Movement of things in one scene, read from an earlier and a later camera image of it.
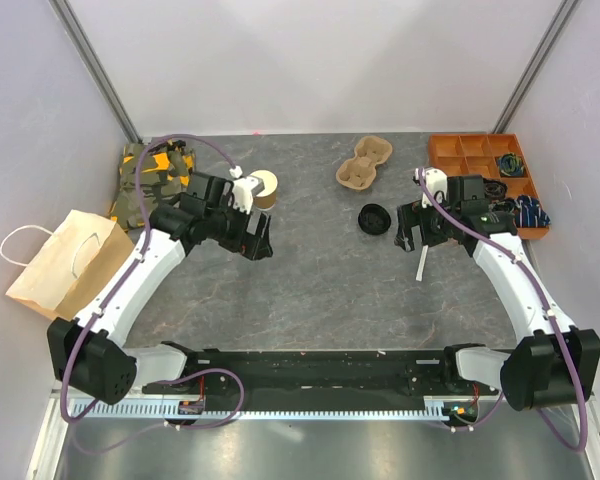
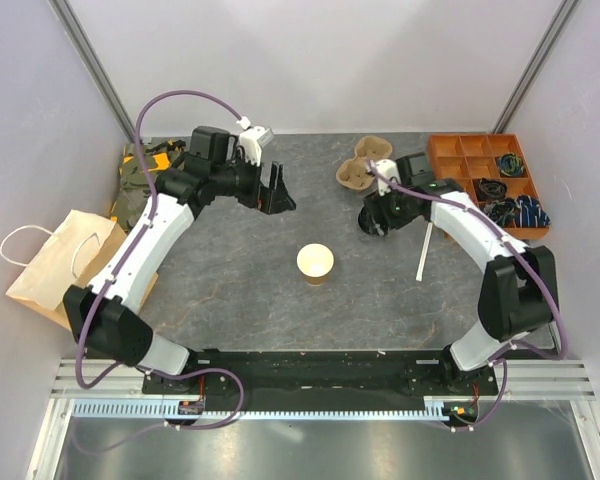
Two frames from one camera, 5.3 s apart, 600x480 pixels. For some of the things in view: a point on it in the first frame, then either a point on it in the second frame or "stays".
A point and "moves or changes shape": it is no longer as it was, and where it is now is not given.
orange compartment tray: (469, 155) stays
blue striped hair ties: (529, 213) stays
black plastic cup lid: (374, 219) stays
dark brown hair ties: (494, 189) stays
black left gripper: (254, 246) to (273, 200)
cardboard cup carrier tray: (359, 172) stays
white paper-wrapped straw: (421, 264) stays
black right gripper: (414, 214) to (375, 199)
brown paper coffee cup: (266, 200) moves or changes shape
